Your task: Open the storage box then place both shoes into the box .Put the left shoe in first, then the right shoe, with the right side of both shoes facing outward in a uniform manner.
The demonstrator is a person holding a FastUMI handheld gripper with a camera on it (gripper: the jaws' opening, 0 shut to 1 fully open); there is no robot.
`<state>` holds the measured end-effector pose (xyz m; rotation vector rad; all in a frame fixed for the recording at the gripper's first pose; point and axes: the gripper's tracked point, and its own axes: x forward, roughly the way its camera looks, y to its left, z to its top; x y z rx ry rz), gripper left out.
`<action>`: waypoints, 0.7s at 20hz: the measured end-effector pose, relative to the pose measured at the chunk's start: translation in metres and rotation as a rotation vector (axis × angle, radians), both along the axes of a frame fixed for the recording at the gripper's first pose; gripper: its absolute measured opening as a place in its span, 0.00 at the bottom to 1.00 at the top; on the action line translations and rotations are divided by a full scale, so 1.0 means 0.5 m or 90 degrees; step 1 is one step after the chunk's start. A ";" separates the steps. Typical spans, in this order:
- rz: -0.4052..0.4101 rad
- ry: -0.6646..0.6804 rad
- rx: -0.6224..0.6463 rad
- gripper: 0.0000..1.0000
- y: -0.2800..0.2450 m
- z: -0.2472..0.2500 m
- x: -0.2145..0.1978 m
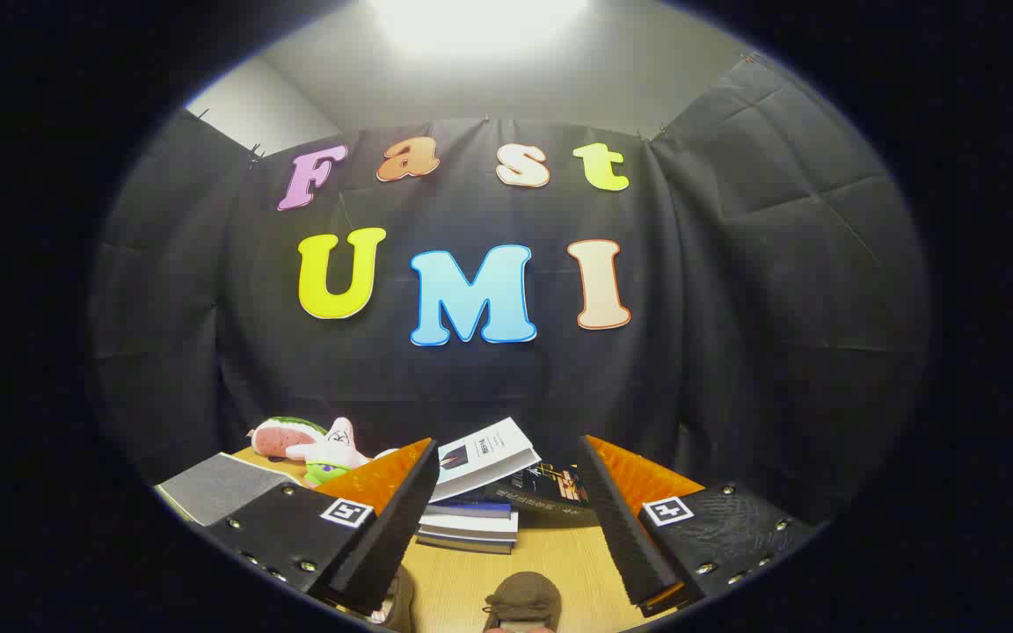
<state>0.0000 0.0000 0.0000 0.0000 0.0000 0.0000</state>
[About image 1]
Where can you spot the watermelon slice plush toy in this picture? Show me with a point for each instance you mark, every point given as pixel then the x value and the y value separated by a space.
pixel 282 435

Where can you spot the grey fabric storage box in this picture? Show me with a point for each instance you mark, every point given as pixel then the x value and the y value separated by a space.
pixel 216 488

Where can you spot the pink starfish plush toy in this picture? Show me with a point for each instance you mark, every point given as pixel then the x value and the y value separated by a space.
pixel 331 453

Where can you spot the black cover book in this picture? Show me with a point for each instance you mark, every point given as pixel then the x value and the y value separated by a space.
pixel 550 488

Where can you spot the white cover book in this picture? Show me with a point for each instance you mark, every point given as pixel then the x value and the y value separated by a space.
pixel 489 453

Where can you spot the black backdrop cloth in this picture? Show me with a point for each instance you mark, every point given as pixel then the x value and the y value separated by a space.
pixel 735 308

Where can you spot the ceiling light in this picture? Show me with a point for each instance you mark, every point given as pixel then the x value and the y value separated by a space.
pixel 480 22

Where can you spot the blue cover book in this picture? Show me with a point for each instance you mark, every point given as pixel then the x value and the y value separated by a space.
pixel 471 508

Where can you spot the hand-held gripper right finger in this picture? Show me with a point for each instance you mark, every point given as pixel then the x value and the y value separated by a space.
pixel 625 541

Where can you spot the white and blue plush toy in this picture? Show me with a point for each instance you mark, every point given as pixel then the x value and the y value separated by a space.
pixel 383 453

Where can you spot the brown fuzzy shoe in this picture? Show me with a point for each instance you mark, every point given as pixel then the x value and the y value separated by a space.
pixel 521 598
pixel 403 605

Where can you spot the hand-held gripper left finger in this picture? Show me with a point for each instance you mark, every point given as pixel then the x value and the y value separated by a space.
pixel 383 545

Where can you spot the dark grey book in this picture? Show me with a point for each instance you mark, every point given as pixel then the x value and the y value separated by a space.
pixel 467 543

